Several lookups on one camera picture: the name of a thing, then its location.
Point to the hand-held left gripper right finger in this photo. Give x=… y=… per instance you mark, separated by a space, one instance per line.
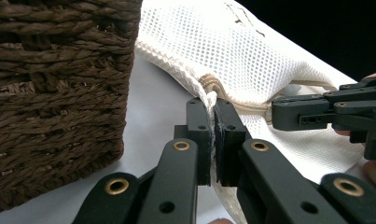
x=227 y=149

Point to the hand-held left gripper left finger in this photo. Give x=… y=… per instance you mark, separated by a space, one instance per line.
x=202 y=149

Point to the white mesh laundry bag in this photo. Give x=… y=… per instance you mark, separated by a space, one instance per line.
x=232 y=53

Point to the brown wicker basket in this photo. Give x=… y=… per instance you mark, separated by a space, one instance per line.
x=58 y=93

